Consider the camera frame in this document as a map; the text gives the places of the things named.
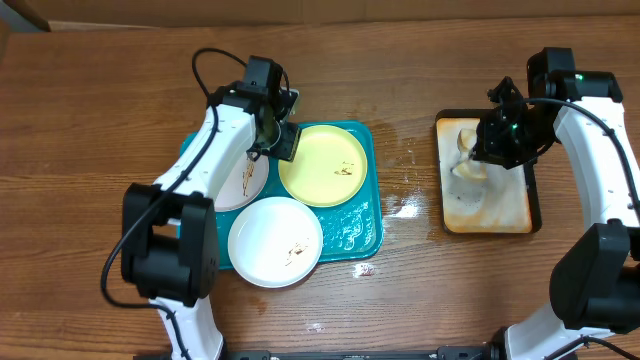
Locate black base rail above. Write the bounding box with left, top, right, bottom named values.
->
left=133, top=345, right=579, bottom=360

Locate white plate with sauce streak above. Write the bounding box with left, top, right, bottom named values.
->
left=214, top=155, right=269, bottom=212

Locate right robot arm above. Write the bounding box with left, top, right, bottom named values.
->
left=469, top=47, right=639, bottom=359

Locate black tray with soapy water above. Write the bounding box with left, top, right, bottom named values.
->
left=434, top=109, right=542, bottom=234

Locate yellow-green plate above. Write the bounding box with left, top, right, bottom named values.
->
left=278, top=125, right=368, bottom=208

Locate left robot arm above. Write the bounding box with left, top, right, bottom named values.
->
left=100, top=56, right=301, bottom=359

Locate teal plastic tray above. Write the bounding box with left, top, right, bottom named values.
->
left=177, top=120, right=385, bottom=271

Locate yellow sponge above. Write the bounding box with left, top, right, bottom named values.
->
left=451, top=128, right=488, bottom=182

